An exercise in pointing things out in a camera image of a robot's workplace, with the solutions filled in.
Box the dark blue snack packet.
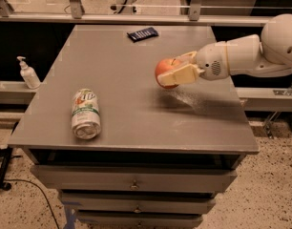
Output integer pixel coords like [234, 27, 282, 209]
[127, 27, 158, 43]

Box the black floor cable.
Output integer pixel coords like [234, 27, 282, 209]
[2, 178, 60, 229]

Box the middle grey drawer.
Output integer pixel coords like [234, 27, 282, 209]
[59, 192, 216, 214]

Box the white pump dispenser bottle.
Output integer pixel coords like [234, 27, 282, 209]
[17, 56, 41, 89]

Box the metal railing frame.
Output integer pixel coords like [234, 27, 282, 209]
[0, 0, 292, 28]

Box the grey drawer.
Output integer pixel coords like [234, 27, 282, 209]
[31, 165, 237, 193]
[76, 211, 202, 228]
[59, 192, 216, 214]

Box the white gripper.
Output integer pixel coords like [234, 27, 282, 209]
[158, 42, 229, 88]

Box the black stand leg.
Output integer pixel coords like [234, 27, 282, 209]
[0, 147, 12, 191]

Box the bottom grey drawer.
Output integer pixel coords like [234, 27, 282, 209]
[76, 211, 202, 228]

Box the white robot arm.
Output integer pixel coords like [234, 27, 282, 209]
[156, 14, 292, 88]

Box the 7up can lying down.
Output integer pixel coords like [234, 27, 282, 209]
[72, 89, 101, 139]

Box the red apple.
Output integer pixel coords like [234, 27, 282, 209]
[155, 58, 181, 86]

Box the top grey drawer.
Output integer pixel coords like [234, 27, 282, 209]
[31, 165, 237, 193]

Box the grey drawer cabinet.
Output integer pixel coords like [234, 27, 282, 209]
[7, 24, 261, 229]

